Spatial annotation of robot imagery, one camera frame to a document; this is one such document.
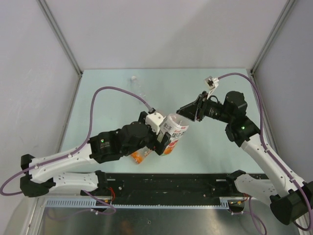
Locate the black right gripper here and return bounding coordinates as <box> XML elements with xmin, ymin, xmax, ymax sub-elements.
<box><xmin>178</xmin><ymin>91</ymin><xmax>233</xmax><ymax>124</ymax></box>

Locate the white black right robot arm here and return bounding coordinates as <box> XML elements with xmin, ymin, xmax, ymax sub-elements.
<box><xmin>177</xmin><ymin>91</ymin><xmax>313</xmax><ymax>225</ymax></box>

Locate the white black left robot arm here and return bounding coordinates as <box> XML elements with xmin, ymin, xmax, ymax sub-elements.
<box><xmin>20</xmin><ymin>111</ymin><xmax>170</xmax><ymax>197</ymax></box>

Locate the orange label tea bottle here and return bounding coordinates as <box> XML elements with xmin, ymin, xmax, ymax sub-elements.
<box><xmin>131</xmin><ymin>147</ymin><xmax>151</xmax><ymax>164</ymax></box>

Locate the clear unlabelled plastic bottle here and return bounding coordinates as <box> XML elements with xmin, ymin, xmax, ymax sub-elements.
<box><xmin>130</xmin><ymin>76</ymin><xmax>148</xmax><ymax>106</ymax></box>

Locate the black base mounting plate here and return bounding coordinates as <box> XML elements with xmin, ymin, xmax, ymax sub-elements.
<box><xmin>90</xmin><ymin>173</ymin><xmax>247</xmax><ymax>203</ymax></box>

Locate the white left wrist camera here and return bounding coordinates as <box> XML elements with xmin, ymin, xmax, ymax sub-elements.
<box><xmin>145</xmin><ymin>111</ymin><xmax>165</xmax><ymax>135</ymax></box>

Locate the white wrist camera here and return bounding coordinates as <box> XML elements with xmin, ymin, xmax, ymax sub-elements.
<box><xmin>145</xmin><ymin>111</ymin><xmax>165</xmax><ymax>135</ymax></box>
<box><xmin>204</xmin><ymin>76</ymin><xmax>219</xmax><ymax>99</ymax></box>

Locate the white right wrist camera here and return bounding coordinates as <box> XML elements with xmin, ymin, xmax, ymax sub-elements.
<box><xmin>204</xmin><ymin>76</ymin><xmax>219</xmax><ymax>99</ymax></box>

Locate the grey slotted cable duct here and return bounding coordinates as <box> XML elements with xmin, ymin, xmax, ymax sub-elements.
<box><xmin>45</xmin><ymin>198</ymin><xmax>229</xmax><ymax>209</ymax></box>

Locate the right aluminium frame post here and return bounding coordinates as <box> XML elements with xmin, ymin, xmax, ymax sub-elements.
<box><xmin>250</xmin><ymin>0</ymin><xmax>298</xmax><ymax>76</ymax></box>

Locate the aluminium frame post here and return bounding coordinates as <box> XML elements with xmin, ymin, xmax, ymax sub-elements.
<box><xmin>36</xmin><ymin>0</ymin><xmax>83</xmax><ymax>76</ymax></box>
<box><xmin>250</xmin><ymin>0</ymin><xmax>298</xmax><ymax>76</ymax></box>

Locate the left aluminium frame post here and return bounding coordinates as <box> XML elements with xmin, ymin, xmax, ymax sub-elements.
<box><xmin>36</xmin><ymin>0</ymin><xmax>83</xmax><ymax>76</ymax></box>

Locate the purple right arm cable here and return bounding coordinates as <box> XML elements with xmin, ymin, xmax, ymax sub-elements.
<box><xmin>217</xmin><ymin>72</ymin><xmax>313</xmax><ymax>233</ymax></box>

